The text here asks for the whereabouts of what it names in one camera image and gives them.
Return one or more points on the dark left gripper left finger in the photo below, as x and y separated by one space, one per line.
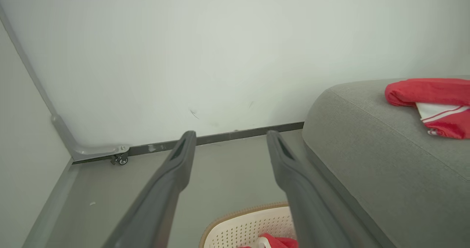
161 200

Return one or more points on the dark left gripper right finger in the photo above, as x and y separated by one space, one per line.
312 211

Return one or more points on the red garment with white tag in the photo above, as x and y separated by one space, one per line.
282 242

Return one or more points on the red garment with striped trim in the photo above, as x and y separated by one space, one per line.
422 90

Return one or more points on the grey fabric sofa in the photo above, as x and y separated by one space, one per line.
385 160

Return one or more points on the small black caster wheel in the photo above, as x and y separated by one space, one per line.
120 160

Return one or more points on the white perforated laundry basket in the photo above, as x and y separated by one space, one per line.
238 229

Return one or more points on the grey metal bracket with caster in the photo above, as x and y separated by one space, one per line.
91 152

